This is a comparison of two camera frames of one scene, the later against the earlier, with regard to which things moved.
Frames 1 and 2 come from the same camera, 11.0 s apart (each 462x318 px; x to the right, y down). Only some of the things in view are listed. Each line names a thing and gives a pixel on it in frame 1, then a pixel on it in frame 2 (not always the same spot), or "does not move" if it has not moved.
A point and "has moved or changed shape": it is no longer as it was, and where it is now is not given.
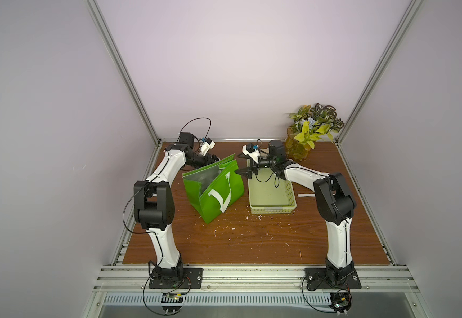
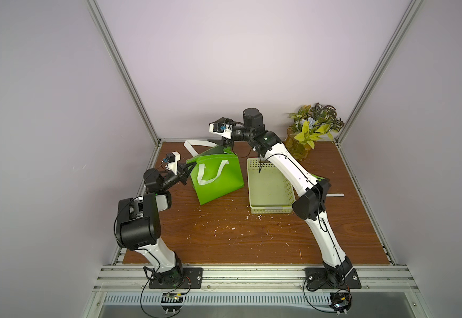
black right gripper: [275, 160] → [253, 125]
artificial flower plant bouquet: [314, 120] does not move
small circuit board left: [171, 302] does not move
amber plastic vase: [295, 150] does not move
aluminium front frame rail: [253, 279] does not move
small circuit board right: [341, 301] does not move
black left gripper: [211, 161] → [183, 171]
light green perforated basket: [269, 193] does not move
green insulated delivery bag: [214, 186] has moved or changed shape
